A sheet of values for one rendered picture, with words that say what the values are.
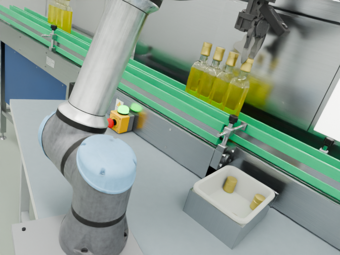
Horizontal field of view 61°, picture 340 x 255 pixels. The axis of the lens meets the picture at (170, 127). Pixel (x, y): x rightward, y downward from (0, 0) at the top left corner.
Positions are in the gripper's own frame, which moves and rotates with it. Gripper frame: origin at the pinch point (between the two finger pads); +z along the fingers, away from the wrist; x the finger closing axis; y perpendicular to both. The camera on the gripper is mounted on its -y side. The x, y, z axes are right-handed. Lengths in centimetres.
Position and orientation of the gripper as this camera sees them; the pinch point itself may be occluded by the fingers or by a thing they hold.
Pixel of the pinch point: (248, 60)
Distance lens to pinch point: 102.8
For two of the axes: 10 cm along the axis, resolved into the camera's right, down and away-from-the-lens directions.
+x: -7.0, 1.5, -7.0
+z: -2.4, 8.8, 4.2
